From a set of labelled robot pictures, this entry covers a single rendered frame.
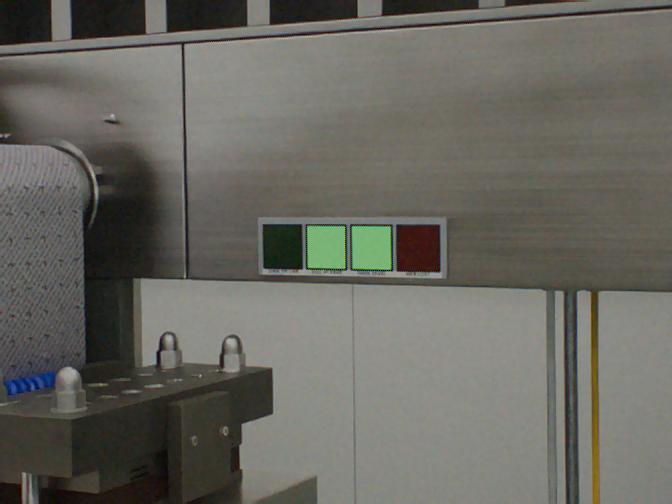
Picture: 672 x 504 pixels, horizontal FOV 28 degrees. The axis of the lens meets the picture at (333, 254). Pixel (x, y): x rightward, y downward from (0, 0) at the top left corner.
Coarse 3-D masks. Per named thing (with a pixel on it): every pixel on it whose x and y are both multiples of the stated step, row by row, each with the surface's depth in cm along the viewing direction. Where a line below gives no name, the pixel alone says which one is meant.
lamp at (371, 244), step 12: (360, 228) 156; (372, 228) 156; (384, 228) 155; (360, 240) 156; (372, 240) 156; (384, 240) 155; (360, 252) 156; (372, 252) 156; (384, 252) 155; (360, 264) 156; (372, 264) 156; (384, 264) 155
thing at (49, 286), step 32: (0, 256) 152; (32, 256) 156; (64, 256) 162; (0, 288) 152; (32, 288) 157; (64, 288) 162; (0, 320) 152; (32, 320) 157; (64, 320) 162; (0, 352) 152; (32, 352) 157; (64, 352) 162
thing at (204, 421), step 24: (168, 408) 147; (192, 408) 148; (216, 408) 152; (168, 432) 147; (192, 432) 148; (216, 432) 152; (168, 456) 147; (192, 456) 148; (216, 456) 152; (168, 480) 147; (192, 480) 148; (216, 480) 152
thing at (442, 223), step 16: (272, 224) 162; (288, 224) 161; (304, 224) 160; (320, 224) 159; (336, 224) 158; (352, 224) 157; (368, 224) 156; (384, 224) 155; (400, 224) 154; (416, 224) 153; (432, 224) 152; (304, 240) 160; (352, 240) 157; (304, 256) 160; (352, 256) 157; (272, 272) 162; (288, 272) 161; (304, 272) 160; (320, 272) 159; (336, 272) 158; (352, 272) 157; (368, 272) 156; (384, 272) 155; (400, 272) 154; (416, 272) 153; (432, 272) 152
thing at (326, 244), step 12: (312, 228) 159; (324, 228) 158; (336, 228) 158; (312, 240) 159; (324, 240) 159; (336, 240) 158; (312, 252) 159; (324, 252) 159; (336, 252) 158; (312, 264) 159; (324, 264) 159; (336, 264) 158
